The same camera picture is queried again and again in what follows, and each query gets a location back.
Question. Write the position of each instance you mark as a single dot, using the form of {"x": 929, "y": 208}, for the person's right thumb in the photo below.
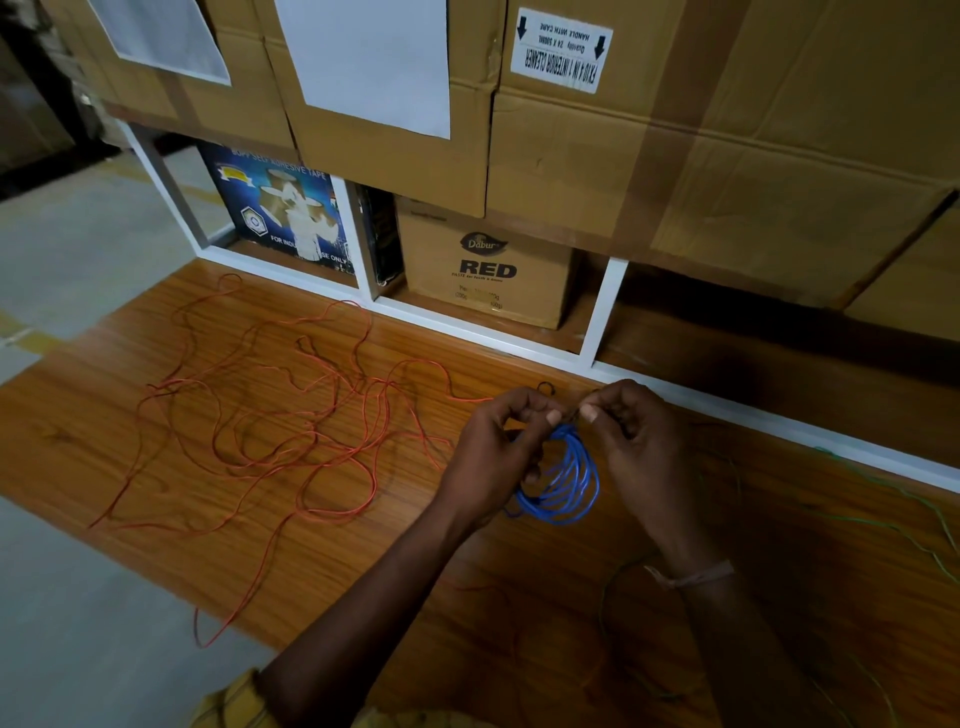
{"x": 596, "y": 416}

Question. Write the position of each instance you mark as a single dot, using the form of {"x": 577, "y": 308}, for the small white paper sheet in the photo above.
{"x": 165, "y": 34}

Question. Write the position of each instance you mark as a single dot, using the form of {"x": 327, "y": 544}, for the cardboard box with small sheet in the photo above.
{"x": 225, "y": 109}

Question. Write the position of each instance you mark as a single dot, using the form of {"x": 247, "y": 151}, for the large taped cardboard box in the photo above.
{"x": 750, "y": 150}

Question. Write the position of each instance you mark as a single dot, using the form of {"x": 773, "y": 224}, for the cardboard box with large sheet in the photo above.
{"x": 375, "y": 176}

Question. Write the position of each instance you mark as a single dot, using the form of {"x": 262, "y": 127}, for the person's right forearm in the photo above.
{"x": 750, "y": 652}

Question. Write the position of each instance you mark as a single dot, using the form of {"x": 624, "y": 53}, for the plain brown cardboard box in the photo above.
{"x": 915, "y": 285}

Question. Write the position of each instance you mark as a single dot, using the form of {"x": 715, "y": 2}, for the large white paper sheet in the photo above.
{"x": 367, "y": 60}

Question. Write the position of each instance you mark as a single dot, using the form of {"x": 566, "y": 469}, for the person's right hand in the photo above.
{"x": 645, "y": 457}

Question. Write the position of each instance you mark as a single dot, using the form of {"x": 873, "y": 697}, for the person's left thumb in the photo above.
{"x": 541, "y": 420}

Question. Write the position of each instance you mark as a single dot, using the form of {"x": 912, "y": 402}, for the person's left forearm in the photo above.
{"x": 360, "y": 630}

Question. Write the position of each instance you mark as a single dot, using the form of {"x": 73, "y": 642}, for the white metal rack frame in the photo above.
{"x": 480, "y": 342}

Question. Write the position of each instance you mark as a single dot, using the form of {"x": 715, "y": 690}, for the yellow clothing sleeve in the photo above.
{"x": 232, "y": 705}

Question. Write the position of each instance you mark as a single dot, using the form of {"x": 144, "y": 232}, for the blue printed tape box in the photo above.
{"x": 285, "y": 217}

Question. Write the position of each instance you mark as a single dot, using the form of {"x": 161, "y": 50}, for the person's left hand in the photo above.
{"x": 480, "y": 465}

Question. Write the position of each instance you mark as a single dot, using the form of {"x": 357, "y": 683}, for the small cardboard box black print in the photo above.
{"x": 487, "y": 285}

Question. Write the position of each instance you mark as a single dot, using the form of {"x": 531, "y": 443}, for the thin black box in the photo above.
{"x": 382, "y": 240}

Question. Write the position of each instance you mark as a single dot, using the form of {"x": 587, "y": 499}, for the white label with arrows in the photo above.
{"x": 561, "y": 51}

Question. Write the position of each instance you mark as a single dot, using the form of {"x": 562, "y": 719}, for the pale thread wristband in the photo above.
{"x": 694, "y": 577}

